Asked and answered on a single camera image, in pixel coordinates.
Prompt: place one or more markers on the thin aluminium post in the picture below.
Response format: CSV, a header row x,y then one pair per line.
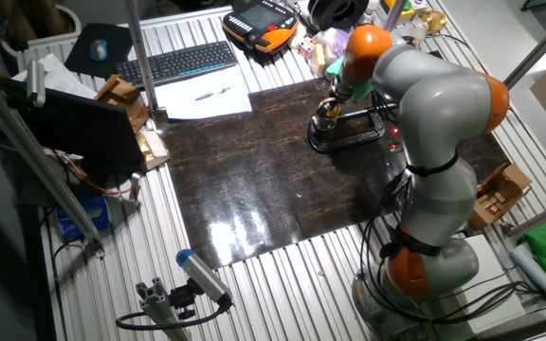
x,y
395,12

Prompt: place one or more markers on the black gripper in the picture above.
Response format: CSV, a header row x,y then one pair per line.
x,y
340,94

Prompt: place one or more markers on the orange black teach pendant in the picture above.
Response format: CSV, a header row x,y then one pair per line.
x,y
259,19

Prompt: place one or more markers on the slim grey camera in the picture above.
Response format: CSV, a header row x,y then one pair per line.
x,y
36,83

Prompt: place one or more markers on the grey blue computer mouse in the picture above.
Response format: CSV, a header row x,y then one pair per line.
x,y
98,49

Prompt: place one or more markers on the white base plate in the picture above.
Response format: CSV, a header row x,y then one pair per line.
x,y
496,284

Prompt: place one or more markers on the black filament spool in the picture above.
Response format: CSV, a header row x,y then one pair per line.
x,y
334,12

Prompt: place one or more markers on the gold jar lid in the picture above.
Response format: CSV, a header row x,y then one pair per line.
x,y
333,111

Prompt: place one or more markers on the brown cardboard box with inserts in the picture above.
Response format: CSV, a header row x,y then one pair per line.
x,y
500,194

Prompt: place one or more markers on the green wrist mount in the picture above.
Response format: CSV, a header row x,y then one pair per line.
x,y
334,68

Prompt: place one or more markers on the pale blue roll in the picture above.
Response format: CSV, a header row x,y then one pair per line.
x,y
533,272

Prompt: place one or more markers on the gold metal ornament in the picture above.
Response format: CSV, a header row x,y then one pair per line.
x,y
431,20

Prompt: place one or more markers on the black keyboard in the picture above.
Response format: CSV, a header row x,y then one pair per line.
x,y
178,64

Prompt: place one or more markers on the gold foil box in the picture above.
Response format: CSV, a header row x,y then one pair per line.
x,y
149,148

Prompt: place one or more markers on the dark marble pattern mat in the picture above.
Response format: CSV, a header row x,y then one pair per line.
x,y
254,166

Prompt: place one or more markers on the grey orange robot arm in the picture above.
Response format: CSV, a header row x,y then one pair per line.
x,y
443,109

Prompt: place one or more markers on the long aluminium beam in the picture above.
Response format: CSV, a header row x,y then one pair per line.
x,y
31,151

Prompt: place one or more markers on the tall aluminium post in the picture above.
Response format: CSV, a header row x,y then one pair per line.
x,y
138,47

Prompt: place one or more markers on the black mouse pad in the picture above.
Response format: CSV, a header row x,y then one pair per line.
x,y
116,42

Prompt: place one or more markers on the aluminium frame beam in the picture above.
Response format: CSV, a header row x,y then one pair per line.
x,y
543,217

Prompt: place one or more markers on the black C-clamp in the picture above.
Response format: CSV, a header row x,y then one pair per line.
x,y
349,141

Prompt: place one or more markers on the Rubik's cube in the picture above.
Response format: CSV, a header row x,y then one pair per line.
x,y
306,47

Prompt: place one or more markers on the blue tissue pack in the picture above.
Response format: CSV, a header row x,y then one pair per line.
x,y
83,215

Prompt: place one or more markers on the white paper sheet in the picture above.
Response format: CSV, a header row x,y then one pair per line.
x,y
192,108

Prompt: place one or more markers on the short aluminium profile post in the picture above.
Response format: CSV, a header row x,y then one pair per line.
x,y
159,308

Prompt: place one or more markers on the slanted aluminium post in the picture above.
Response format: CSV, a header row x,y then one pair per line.
x,y
538,49

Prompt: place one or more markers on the yellow green emergency button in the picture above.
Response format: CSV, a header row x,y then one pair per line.
x,y
403,10

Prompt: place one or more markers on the loose white papers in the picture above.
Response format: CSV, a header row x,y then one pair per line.
x,y
60,76

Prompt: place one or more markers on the black laptop screen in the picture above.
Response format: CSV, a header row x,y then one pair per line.
x,y
78,128

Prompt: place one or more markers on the grey camera with blue cap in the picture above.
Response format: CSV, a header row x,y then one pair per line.
x,y
202,274

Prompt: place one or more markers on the plastic bag of sponges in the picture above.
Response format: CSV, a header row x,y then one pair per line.
x,y
327,47

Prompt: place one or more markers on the black camera ball mount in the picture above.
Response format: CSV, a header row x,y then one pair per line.
x,y
183,298

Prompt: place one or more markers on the open brown cardboard box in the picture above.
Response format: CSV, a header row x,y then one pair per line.
x,y
121,95

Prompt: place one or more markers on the white round bin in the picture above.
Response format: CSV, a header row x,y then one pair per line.
x,y
75,21

